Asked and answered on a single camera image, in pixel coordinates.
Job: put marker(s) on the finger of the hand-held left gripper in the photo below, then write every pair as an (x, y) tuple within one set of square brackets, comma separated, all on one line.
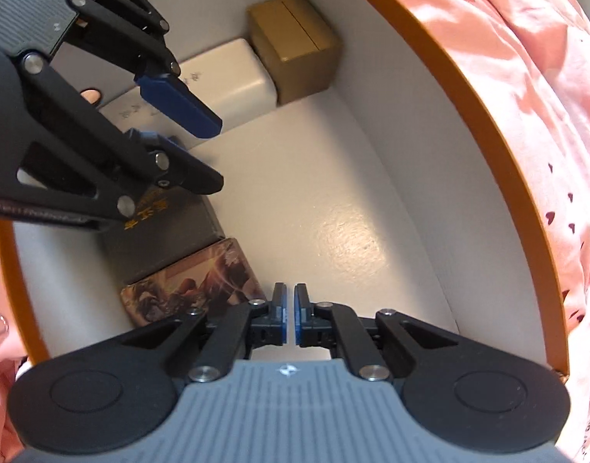
[(189, 106), (82, 154)]

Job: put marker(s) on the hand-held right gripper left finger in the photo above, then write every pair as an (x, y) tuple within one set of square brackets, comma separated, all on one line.
[(278, 313)]

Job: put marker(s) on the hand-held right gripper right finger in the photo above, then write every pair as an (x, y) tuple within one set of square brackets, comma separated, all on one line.
[(302, 318)]

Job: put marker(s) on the white glasses case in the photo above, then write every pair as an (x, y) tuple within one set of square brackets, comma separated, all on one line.
[(237, 82)]

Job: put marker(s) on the brown picture-printed box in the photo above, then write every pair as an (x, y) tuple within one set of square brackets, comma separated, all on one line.
[(193, 275)]

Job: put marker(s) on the orange cardboard box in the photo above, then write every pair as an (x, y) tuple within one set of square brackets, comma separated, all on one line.
[(324, 202)]

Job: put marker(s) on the gold cardboard box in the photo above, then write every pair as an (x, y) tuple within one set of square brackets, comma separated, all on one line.
[(295, 48)]

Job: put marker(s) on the black box with gold print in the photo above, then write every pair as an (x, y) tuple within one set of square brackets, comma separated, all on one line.
[(179, 236)]

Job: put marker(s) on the person's left hand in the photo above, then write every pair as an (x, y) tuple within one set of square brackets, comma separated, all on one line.
[(91, 97)]

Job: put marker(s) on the pink printed blanket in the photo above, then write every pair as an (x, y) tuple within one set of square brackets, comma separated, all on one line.
[(517, 58)]

